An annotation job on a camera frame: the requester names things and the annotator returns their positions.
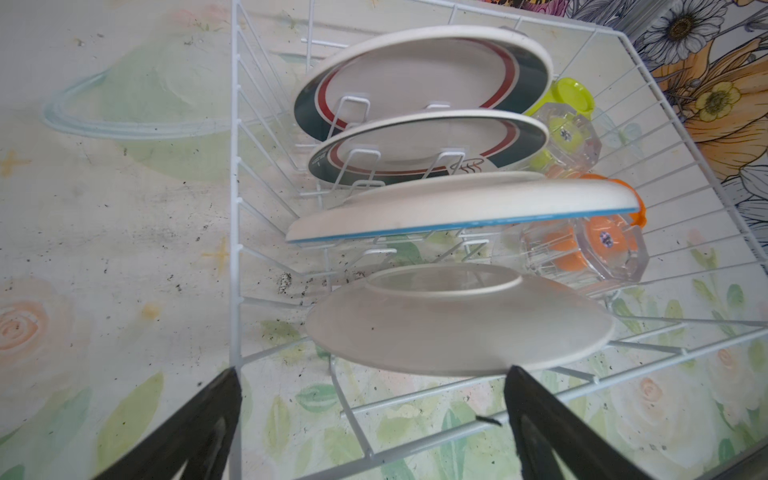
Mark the front red green rimmed plate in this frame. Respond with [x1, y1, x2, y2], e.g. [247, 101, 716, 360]
[308, 109, 550, 186]

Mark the watermelon pattern plate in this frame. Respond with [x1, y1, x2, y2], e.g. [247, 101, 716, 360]
[286, 172, 641, 243]

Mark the rear red green rimmed plate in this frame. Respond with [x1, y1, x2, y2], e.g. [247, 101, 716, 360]
[292, 25, 554, 141]

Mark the red green rimmed plate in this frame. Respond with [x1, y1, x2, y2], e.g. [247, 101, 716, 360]
[308, 109, 550, 186]
[292, 25, 554, 141]

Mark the green plastic bowl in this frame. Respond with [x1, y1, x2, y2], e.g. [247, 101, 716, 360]
[525, 77, 596, 120]

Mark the white plate green rim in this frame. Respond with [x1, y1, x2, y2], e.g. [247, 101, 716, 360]
[305, 263, 615, 377]

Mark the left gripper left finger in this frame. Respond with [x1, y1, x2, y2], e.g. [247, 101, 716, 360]
[97, 367, 242, 479]

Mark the orange plastic bowl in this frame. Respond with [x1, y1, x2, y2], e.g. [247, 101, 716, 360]
[545, 179, 647, 272]

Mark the white wire dish rack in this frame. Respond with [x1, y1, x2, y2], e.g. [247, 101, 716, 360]
[227, 1, 767, 479]

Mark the clear glass near orange bowl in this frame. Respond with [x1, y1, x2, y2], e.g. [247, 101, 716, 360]
[491, 218, 649, 295]

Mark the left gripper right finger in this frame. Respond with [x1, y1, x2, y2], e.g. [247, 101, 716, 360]
[504, 366, 648, 480]

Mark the clear glass near green bowl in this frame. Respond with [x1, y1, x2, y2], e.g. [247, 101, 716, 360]
[522, 103, 602, 178]

